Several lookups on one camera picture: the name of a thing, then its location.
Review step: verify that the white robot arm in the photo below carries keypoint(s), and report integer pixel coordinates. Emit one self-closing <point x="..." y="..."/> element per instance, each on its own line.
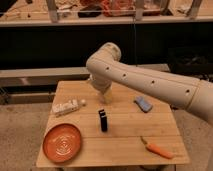
<point x="188" y="93"/>

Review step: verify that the blue sponge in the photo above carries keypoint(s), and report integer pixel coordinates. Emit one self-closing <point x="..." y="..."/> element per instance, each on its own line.
<point x="144" y="105"/>

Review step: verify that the red object on shelf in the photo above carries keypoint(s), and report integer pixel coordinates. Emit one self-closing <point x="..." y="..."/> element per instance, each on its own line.
<point x="114" y="8"/>

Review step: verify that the orange carrot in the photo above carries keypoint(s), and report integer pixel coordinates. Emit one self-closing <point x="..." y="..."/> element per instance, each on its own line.
<point x="156" y="149"/>

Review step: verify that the wooden table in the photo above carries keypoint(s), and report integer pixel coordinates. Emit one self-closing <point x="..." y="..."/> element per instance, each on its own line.
<point x="121" y="144"/>

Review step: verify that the long metal bench rail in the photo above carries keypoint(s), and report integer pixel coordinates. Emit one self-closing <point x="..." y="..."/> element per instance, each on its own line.
<point x="41" y="76"/>

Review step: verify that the white plastic bottle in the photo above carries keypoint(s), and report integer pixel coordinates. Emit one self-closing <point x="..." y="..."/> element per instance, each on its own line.
<point x="68" y="107"/>

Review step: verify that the black object on shelf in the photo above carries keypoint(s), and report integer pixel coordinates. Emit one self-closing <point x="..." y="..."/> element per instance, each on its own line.
<point x="90" y="11"/>

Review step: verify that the black rectangular block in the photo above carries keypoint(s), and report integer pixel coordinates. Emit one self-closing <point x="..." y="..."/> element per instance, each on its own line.
<point x="103" y="120"/>

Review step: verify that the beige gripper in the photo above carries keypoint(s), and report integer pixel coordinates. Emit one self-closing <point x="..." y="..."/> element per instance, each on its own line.
<point x="106" y="97"/>

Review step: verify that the orange ceramic bowl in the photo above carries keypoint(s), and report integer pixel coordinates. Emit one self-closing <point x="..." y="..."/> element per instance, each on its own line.
<point x="62" y="143"/>

